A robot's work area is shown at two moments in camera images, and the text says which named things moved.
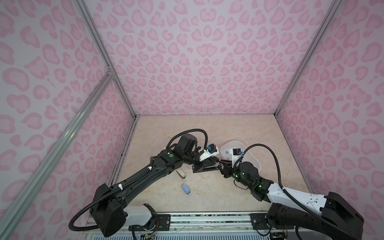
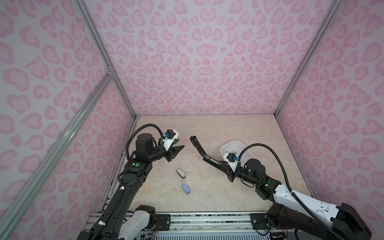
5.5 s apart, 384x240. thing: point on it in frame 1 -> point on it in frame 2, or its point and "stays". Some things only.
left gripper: x=203 y=161 -> x=171 y=155
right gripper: x=227 y=168 stays
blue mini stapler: x=186 y=189 stays
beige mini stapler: x=181 y=173 stays
